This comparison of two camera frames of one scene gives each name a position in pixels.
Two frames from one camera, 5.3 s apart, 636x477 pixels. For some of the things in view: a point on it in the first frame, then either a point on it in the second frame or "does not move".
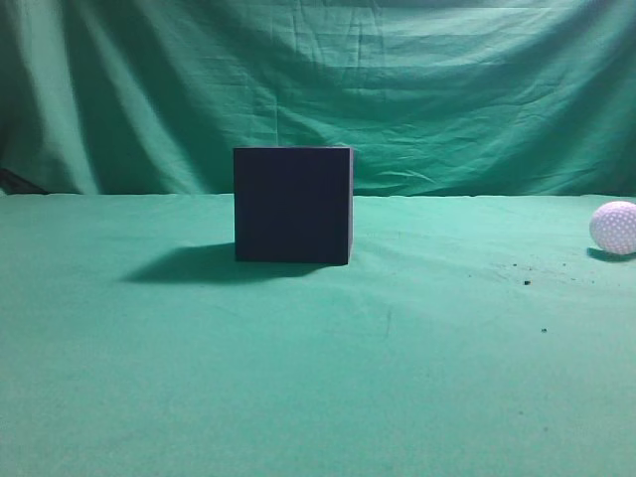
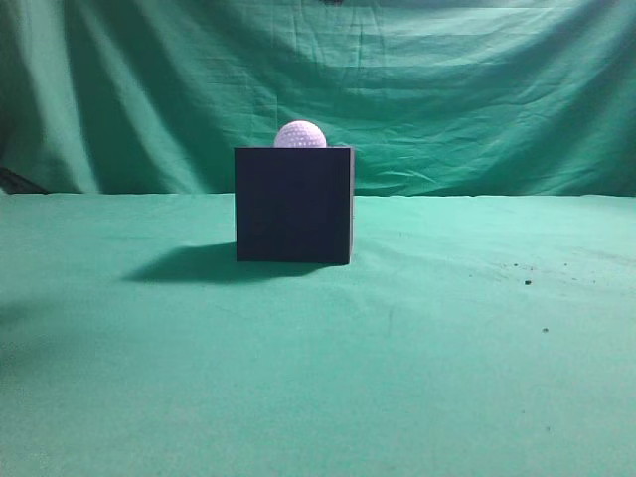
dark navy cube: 294,204 does not move
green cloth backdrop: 435,97 does not move
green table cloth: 469,336 does not move
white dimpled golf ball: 612,227 → 300,134
